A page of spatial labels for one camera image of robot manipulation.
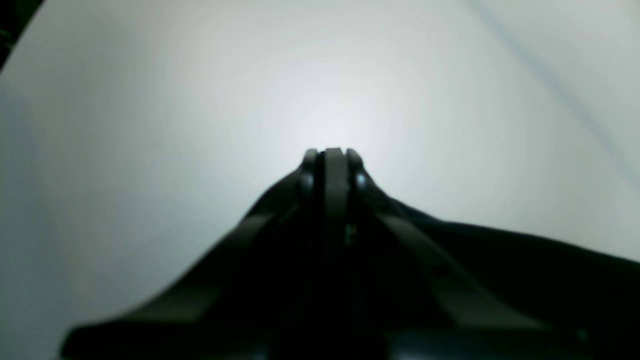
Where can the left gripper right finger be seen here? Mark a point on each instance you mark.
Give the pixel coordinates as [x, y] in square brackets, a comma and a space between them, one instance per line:
[480, 325]

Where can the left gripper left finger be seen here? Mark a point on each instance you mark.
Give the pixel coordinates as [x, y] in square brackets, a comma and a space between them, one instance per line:
[222, 305]

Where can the black T-shirt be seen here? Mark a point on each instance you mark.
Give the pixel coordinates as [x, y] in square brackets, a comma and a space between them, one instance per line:
[562, 284]

